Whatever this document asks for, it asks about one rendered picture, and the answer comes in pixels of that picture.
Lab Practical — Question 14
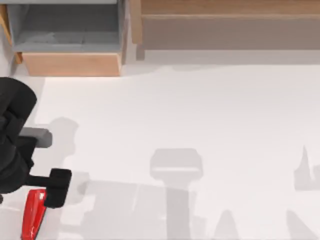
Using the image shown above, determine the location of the pale wooden drawer front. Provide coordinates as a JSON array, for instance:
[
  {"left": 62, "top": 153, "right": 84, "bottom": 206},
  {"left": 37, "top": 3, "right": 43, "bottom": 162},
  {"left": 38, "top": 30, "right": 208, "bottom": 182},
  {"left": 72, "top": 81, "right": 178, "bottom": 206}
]
[{"left": 21, "top": 51, "right": 121, "bottom": 77}]

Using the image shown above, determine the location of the wooden open shelf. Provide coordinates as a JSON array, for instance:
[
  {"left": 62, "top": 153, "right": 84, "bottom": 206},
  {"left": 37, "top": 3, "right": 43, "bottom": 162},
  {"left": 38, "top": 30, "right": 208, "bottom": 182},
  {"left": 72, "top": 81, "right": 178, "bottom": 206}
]
[{"left": 131, "top": 0, "right": 320, "bottom": 61}]

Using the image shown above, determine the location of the wooden cupboard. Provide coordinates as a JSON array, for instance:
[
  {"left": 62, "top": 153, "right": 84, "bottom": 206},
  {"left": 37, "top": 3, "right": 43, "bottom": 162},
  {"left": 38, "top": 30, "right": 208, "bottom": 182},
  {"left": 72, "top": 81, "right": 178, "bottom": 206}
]
[{"left": 0, "top": 4, "right": 24, "bottom": 65}]

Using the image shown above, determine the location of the red stapler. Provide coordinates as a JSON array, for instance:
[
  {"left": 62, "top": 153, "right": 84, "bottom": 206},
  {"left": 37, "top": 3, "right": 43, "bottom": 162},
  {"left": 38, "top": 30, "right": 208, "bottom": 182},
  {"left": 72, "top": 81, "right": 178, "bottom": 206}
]
[{"left": 20, "top": 188, "right": 48, "bottom": 240}]

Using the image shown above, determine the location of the grey pierced drawer inside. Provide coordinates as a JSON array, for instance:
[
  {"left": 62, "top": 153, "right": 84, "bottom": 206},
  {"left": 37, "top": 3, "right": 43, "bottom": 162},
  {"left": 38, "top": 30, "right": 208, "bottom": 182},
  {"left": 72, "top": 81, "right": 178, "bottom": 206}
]
[{"left": 6, "top": 0, "right": 125, "bottom": 55}]

